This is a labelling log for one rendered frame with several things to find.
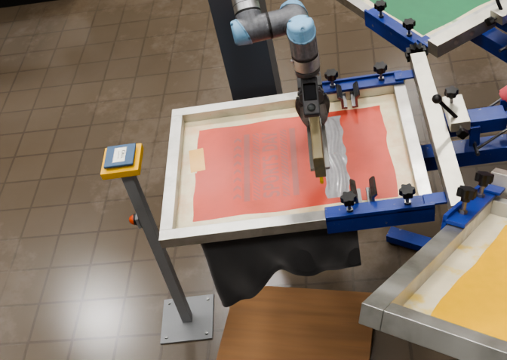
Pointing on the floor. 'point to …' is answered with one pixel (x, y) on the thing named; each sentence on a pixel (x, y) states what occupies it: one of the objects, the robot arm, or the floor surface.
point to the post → (179, 308)
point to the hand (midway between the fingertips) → (315, 124)
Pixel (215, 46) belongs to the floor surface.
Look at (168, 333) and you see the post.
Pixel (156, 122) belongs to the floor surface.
